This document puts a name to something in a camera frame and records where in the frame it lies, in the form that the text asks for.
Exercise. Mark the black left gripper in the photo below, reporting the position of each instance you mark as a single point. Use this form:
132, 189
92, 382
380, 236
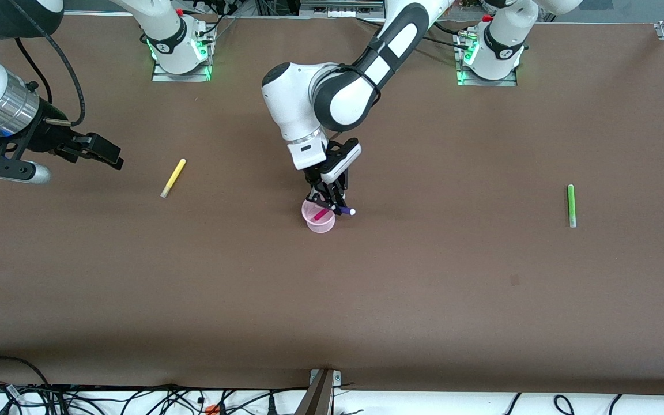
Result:
328, 188

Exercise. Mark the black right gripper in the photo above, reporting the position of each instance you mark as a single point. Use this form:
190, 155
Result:
49, 137

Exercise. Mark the pink marker pen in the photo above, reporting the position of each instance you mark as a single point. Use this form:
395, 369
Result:
321, 215

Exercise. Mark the purple marker pen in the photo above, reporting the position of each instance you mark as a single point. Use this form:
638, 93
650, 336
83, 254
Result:
348, 211

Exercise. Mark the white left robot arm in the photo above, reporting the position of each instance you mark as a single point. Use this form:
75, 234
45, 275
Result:
291, 98

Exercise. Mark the pink cup pen holder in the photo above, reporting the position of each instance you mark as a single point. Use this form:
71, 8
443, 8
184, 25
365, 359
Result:
320, 225

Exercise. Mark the yellow marker pen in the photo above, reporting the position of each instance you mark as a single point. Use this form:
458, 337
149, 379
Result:
173, 177

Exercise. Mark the white power strip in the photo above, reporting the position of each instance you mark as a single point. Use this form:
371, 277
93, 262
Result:
340, 8

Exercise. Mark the aluminium profile leg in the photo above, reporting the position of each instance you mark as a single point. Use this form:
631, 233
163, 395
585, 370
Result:
316, 397

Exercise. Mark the green marker pen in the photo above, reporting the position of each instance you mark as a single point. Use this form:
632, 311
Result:
571, 206

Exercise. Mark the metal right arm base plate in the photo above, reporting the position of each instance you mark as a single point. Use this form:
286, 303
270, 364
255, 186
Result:
162, 76

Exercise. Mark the metal table edge bracket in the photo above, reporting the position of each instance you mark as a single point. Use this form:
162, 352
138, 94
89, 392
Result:
338, 377

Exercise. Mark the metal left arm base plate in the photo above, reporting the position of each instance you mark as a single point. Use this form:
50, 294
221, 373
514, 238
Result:
485, 82

